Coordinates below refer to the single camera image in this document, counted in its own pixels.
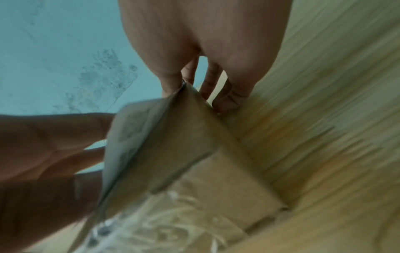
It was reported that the person's right hand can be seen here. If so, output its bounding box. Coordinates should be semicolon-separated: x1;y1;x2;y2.
117;0;293;115

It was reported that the person's left hand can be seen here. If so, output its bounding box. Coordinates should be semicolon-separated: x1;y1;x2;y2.
0;112;118;253

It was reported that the brown cardboard box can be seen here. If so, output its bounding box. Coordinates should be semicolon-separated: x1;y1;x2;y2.
67;81;290;253

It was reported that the clear crumpled packing tape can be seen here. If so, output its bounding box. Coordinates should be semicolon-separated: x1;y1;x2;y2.
89;189;230;253

